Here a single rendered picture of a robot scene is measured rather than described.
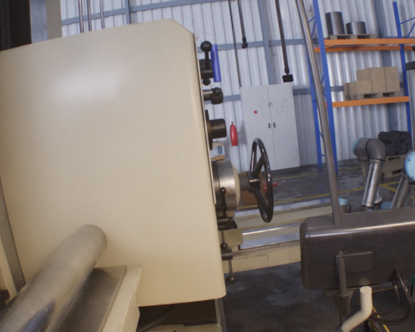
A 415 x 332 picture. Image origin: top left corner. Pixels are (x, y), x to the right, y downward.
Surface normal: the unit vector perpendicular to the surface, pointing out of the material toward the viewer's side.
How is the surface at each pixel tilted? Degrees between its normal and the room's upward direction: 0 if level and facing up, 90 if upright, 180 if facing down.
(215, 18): 90
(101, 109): 90
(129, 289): 0
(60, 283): 56
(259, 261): 90
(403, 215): 20
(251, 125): 90
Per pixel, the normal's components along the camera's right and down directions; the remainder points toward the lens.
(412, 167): -0.47, 0.04
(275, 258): 0.07, 0.13
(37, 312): 0.67, -0.74
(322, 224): -0.18, -0.87
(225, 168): -0.04, -0.64
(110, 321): -0.12, -0.98
